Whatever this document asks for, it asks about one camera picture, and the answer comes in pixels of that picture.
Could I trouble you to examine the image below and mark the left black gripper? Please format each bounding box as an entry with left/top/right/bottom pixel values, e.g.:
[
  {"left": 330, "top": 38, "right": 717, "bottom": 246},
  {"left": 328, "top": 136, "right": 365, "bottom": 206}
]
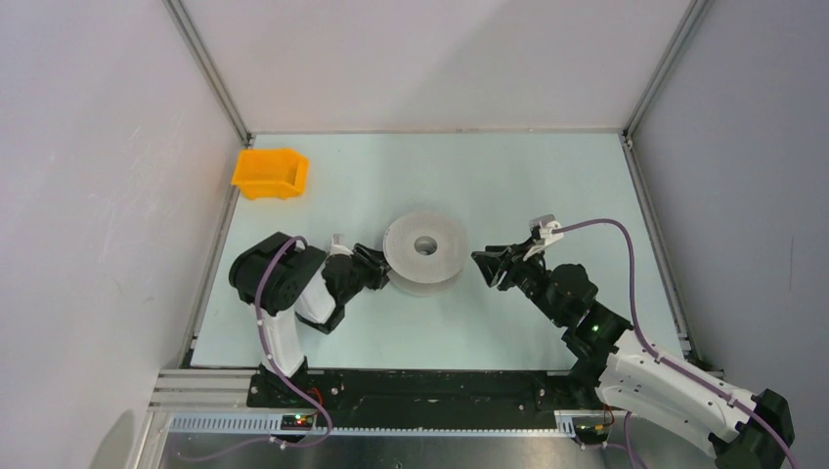
[{"left": 339, "top": 241, "right": 404, "bottom": 304}]

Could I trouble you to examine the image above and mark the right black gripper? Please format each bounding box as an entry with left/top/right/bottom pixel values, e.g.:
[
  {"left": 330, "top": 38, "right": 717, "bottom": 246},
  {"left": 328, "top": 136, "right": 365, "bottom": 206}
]
[{"left": 472, "top": 235, "right": 566, "bottom": 326}]

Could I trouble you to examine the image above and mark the white perforated cable spool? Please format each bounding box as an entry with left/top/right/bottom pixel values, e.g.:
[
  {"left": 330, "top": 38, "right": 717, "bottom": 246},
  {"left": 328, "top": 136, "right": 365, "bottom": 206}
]
[{"left": 382, "top": 211, "right": 470, "bottom": 296}]

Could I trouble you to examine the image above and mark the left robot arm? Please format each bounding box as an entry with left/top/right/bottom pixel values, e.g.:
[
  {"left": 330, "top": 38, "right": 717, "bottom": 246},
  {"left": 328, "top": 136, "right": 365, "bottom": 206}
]
[{"left": 229, "top": 232, "right": 391, "bottom": 407}]

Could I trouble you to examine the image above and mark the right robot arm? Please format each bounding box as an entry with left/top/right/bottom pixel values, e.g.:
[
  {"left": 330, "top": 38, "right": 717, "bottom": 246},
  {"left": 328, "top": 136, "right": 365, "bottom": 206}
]
[{"left": 471, "top": 242, "right": 795, "bottom": 468}]

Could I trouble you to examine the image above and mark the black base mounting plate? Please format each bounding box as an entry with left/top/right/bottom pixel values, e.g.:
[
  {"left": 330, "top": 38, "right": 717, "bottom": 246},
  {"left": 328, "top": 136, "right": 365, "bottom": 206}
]
[{"left": 246, "top": 368, "right": 604, "bottom": 431}]

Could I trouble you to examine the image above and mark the orange plastic bin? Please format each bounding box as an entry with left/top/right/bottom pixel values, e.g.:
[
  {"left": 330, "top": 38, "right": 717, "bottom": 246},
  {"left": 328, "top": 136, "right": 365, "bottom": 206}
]
[{"left": 231, "top": 149, "right": 309, "bottom": 200}]

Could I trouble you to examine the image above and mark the left controller board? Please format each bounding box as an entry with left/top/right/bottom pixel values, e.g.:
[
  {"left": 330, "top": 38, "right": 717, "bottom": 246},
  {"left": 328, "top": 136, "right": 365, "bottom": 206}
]
[{"left": 280, "top": 413, "right": 316, "bottom": 432}]

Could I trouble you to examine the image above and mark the controller board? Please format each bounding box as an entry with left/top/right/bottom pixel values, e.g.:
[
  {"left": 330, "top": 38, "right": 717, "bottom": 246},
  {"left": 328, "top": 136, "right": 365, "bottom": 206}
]
[
  {"left": 573, "top": 424, "right": 611, "bottom": 448},
  {"left": 280, "top": 413, "right": 316, "bottom": 432}
]

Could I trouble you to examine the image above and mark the right controller board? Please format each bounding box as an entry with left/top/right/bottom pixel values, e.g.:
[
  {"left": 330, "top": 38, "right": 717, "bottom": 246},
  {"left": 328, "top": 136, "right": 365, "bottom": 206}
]
[{"left": 573, "top": 424, "right": 611, "bottom": 448}]

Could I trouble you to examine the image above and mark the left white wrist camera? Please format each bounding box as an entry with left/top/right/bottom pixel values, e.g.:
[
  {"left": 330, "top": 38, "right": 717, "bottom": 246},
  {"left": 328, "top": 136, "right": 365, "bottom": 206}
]
[{"left": 327, "top": 234, "right": 353, "bottom": 257}]

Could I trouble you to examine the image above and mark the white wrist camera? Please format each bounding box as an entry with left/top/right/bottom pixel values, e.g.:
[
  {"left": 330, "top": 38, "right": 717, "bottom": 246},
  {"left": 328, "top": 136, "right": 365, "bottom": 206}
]
[
  {"left": 523, "top": 214, "right": 564, "bottom": 261},
  {"left": 327, "top": 234, "right": 353, "bottom": 257}
]

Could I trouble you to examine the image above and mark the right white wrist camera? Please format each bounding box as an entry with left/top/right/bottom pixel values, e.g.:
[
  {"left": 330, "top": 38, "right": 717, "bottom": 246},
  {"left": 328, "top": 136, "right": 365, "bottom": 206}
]
[{"left": 523, "top": 214, "right": 564, "bottom": 261}]

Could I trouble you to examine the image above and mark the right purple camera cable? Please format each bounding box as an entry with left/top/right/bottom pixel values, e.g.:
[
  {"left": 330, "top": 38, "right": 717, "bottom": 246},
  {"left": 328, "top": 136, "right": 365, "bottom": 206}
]
[{"left": 553, "top": 218, "right": 801, "bottom": 469}]

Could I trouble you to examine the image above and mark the purple camera cable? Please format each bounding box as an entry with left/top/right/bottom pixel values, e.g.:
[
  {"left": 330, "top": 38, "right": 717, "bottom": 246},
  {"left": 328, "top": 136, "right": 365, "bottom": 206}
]
[
  {"left": 553, "top": 218, "right": 801, "bottom": 469},
  {"left": 174, "top": 235, "right": 334, "bottom": 464}
]

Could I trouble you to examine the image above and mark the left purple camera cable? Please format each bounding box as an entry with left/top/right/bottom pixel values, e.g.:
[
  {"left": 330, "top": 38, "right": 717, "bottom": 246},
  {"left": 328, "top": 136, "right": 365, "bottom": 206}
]
[{"left": 174, "top": 235, "right": 334, "bottom": 464}]

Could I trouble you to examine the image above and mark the aluminium frame rail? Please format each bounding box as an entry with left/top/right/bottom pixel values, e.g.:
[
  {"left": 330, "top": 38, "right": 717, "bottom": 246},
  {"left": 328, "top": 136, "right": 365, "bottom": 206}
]
[{"left": 151, "top": 369, "right": 625, "bottom": 436}]

